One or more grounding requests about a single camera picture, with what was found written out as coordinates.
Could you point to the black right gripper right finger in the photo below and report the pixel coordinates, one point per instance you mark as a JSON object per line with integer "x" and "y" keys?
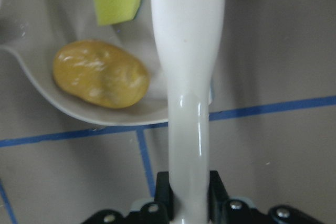
{"x": 223, "y": 209}

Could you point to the brown plastic potato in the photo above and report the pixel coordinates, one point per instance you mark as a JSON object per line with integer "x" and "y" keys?
{"x": 101, "y": 74}

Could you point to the beige hand brush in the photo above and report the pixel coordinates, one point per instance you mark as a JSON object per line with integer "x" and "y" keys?
{"x": 187, "y": 35}

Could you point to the beige plastic dustpan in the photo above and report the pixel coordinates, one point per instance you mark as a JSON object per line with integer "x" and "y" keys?
{"x": 34, "y": 30}

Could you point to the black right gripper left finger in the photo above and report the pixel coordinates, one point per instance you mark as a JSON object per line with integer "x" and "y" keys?
{"x": 160, "y": 210}

